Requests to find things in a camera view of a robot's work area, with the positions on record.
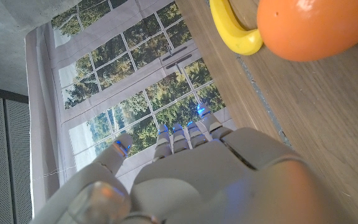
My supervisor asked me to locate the grey tape outline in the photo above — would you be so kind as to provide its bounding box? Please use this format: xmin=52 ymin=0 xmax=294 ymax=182
xmin=235 ymin=55 xmax=292 ymax=147

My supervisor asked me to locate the orange fruit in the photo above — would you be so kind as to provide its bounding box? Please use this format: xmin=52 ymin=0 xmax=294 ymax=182
xmin=256 ymin=0 xmax=358 ymax=62

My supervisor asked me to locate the yellow banana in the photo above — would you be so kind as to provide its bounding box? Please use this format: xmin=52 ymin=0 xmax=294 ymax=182
xmin=209 ymin=0 xmax=264 ymax=56

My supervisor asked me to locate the printed window backdrop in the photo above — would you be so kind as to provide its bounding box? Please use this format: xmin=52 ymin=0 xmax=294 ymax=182
xmin=25 ymin=0 xmax=239 ymax=215

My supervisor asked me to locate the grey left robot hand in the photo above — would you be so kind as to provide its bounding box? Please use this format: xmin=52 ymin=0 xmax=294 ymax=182
xmin=29 ymin=102 xmax=354 ymax=224

